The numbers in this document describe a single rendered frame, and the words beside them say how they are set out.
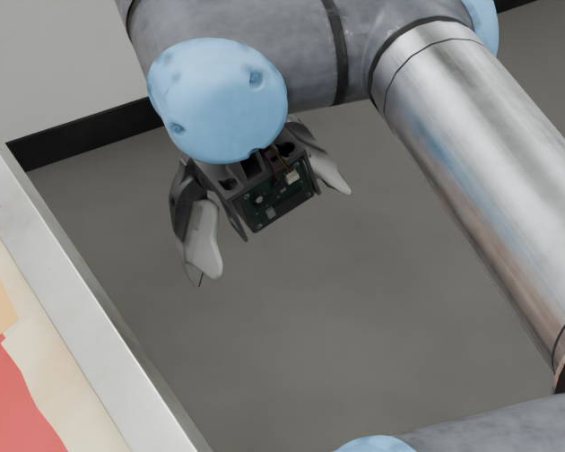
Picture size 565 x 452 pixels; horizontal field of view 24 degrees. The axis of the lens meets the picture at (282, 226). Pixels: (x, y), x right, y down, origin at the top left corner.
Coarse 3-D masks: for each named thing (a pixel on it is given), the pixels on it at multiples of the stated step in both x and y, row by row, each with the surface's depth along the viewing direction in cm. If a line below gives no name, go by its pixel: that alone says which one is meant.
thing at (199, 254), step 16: (192, 208) 103; (208, 208) 102; (192, 224) 104; (208, 224) 103; (176, 240) 106; (192, 240) 105; (208, 240) 103; (192, 256) 105; (208, 256) 103; (192, 272) 107; (208, 272) 103
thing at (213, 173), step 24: (288, 144) 97; (216, 168) 97; (240, 168) 94; (264, 168) 95; (288, 168) 96; (216, 192) 97; (240, 192) 95; (264, 192) 97; (288, 192) 98; (312, 192) 100; (240, 216) 101; (264, 216) 99
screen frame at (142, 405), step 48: (0, 144) 111; (0, 192) 105; (48, 240) 100; (48, 288) 98; (96, 288) 98; (96, 336) 93; (96, 384) 91; (144, 384) 89; (144, 432) 87; (192, 432) 87
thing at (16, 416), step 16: (0, 352) 102; (0, 368) 101; (16, 368) 100; (0, 384) 100; (16, 384) 99; (0, 400) 99; (16, 400) 99; (32, 400) 98; (0, 416) 99; (16, 416) 98; (32, 416) 97; (0, 432) 98; (16, 432) 97; (32, 432) 96; (48, 432) 96; (0, 448) 97; (16, 448) 96; (32, 448) 96; (48, 448) 95; (64, 448) 94
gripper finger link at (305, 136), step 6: (288, 120) 103; (294, 120) 103; (288, 126) 103; (294, 126) 103; (300, 126) 104; (306, 126) 104; (294, 132) 104; (300, 132) 104; (306, 132) 105; (300, 138) 104; (306, 138) 105; (312, 138) 106; (306, 144) 105; (312, 144) 106; (318, 144) 107; (318, 150) 106; (324, 150) 107
